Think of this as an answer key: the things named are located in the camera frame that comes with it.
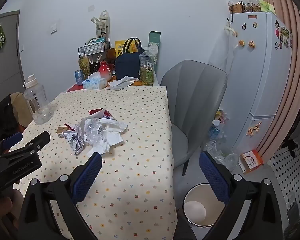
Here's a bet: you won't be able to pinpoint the printed paper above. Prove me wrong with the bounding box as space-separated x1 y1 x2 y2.
62 125 85 155

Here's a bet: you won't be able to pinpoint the small brown cardboard box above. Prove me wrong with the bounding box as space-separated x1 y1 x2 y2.
56 126 70 138

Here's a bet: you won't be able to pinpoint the white tissue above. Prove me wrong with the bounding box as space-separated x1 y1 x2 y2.
80 118 128 157

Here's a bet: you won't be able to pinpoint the blue pink snack wrapper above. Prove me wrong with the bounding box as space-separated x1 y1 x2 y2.
102 110 115 120

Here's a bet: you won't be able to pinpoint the clear plastic wrap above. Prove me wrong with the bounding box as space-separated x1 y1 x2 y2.
83 118 106 146

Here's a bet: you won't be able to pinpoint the beige round trash bin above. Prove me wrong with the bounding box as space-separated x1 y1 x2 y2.
182 183 225 228

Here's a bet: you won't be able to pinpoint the clear garbage bag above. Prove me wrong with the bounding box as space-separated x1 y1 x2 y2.
203 140 239 172

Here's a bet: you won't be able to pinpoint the orange white cardboard box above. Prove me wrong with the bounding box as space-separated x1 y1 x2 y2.
239 150 264 174

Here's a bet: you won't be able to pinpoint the white bag of recyclables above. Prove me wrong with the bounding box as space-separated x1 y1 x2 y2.
208 109 229 140

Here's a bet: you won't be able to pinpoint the clear plastic water jug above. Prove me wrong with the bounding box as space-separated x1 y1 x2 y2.
24 74 53 125

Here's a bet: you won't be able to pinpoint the red snack packet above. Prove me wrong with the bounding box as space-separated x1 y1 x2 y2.
89 108 102 115

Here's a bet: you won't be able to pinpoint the grey upholstered chair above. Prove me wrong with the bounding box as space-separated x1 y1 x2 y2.
161 60 228 176

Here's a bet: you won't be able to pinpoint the blue tissue box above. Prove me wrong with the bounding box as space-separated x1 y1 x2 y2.
82 72 108 90

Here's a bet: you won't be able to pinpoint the papers on table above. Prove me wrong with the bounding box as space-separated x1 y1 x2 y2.
106 76 139 90

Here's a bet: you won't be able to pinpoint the blue drink can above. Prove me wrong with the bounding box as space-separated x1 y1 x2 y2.
75 69 84 86

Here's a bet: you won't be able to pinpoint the yellow liquid bottle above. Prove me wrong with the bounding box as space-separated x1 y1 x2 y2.
78 52 90 80

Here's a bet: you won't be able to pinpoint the navy lunch bag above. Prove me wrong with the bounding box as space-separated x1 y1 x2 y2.
115 37 144 80

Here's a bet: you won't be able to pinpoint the white refrigerator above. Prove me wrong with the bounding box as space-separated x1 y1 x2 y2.
220 12 293 154

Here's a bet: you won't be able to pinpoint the large tea bottle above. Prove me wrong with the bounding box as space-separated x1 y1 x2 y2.
139 47 155 86

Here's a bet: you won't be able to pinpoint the yellow snack bag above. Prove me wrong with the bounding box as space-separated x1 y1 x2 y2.
115 40 138 57

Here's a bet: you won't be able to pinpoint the green tall box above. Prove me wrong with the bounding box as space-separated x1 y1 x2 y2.
148 31 161 71

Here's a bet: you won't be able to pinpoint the white tote bag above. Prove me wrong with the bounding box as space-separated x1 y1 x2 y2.
91 10 110 44

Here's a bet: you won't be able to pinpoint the pink curtain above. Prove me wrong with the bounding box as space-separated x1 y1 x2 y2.
257 0 300 162

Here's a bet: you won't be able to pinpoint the wire mesh basket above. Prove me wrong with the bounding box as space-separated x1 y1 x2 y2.
77 41 108 56

